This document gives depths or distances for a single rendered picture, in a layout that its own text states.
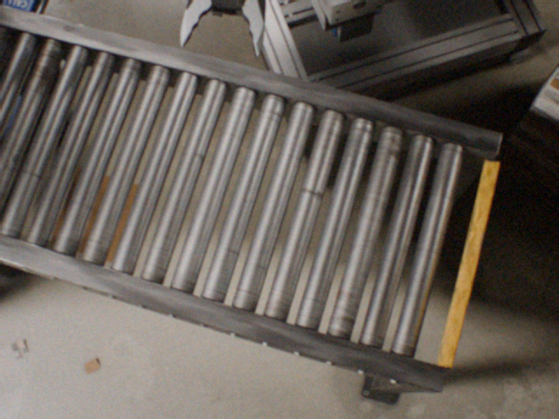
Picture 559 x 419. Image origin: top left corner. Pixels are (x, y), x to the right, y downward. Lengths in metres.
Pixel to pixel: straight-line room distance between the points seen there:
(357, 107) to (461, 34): 0.85
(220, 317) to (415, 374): 0.39
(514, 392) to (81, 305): 1.35
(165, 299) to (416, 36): 1.24
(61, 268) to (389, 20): 1.31
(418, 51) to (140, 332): 1.21
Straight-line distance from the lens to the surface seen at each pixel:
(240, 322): 1.43
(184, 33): 1.12
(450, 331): 1.44
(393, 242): 1.47
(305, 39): 2.27
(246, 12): 1.14
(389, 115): 1.54
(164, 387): 2.26
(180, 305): 1.45
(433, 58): 2.28
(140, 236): 1.50
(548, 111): 1.97
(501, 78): 2.54
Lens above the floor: 2.22
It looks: 75 degrees down
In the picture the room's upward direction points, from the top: 7 degrees counter-clockwise
